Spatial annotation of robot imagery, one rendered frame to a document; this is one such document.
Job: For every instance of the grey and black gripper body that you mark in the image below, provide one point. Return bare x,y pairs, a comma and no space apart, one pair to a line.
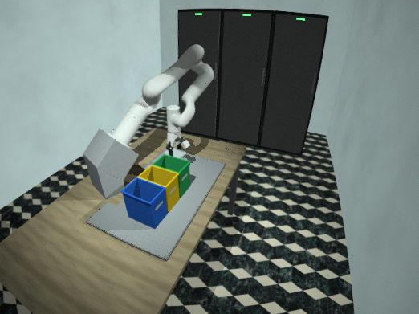
172,136

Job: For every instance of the yellow open bin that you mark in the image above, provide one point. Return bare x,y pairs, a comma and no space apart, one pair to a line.
166,178

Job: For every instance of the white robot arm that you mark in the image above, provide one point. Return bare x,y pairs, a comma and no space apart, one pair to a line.
151,94

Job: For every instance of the blue bin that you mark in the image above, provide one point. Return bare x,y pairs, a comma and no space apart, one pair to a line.
151,209

